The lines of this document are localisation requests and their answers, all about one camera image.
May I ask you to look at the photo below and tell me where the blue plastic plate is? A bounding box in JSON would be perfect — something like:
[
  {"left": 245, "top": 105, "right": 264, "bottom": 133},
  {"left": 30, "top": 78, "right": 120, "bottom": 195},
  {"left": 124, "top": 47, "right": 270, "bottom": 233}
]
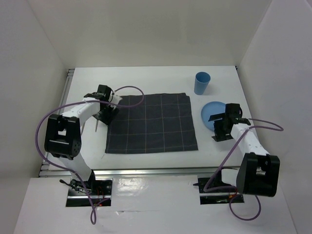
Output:
[{"left": 201, "top": 101, "right": 226, "bottom": 131}]

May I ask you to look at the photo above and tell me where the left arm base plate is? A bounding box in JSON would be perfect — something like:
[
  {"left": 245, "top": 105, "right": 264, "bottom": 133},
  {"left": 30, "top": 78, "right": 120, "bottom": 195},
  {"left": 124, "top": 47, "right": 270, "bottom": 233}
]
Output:
[{"left": 62, "top": 178, "right": 113, "bottom": 207}]

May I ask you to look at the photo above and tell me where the dark grey checked cloth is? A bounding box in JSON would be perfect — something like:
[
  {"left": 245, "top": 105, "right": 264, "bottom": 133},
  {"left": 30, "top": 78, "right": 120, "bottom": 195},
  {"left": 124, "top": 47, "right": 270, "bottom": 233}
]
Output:
[{"left": 105, "top": 93, "right": 198, "bottom": 154}]

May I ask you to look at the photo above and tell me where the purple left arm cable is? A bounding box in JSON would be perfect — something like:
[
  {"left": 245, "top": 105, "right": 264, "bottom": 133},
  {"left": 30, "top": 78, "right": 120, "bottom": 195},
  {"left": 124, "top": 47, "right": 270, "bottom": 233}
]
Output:
[{"left": 35, "top": 85, "right": 145, "bottom": 225}]

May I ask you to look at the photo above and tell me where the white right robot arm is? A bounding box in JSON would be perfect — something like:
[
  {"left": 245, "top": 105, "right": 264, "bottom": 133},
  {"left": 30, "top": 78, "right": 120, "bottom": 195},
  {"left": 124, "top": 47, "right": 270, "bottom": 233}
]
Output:
[{"left": 203, "top": 103, "right": 284, "bottom": 197}]

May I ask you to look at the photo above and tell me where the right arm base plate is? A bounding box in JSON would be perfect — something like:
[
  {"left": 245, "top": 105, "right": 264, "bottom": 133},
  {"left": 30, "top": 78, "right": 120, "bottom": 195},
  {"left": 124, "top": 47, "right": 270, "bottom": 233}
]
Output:
[{"left": 193, "top": 177, "right": 244, "bottom": 205}]

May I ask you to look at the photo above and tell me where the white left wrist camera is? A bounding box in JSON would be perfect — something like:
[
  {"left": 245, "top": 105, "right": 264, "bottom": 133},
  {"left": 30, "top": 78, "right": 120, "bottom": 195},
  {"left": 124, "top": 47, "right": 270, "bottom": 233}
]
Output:
[{"left": 110, "top": 95, "right": 122, "bottom": 107}]

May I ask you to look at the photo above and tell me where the blue plastic cup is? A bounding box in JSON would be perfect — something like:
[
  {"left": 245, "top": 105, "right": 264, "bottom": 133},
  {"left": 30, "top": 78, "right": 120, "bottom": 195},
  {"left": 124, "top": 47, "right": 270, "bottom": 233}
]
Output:
[{"left": 194, "top": 72, "right": 211, "bottom": 95}]

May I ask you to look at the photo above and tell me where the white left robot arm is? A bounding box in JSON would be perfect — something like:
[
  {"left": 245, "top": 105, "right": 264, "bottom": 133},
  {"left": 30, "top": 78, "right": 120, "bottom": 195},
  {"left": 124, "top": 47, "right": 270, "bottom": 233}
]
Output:
[{"left": 44, "top": 85, "right": 122, "bottom": 195}]

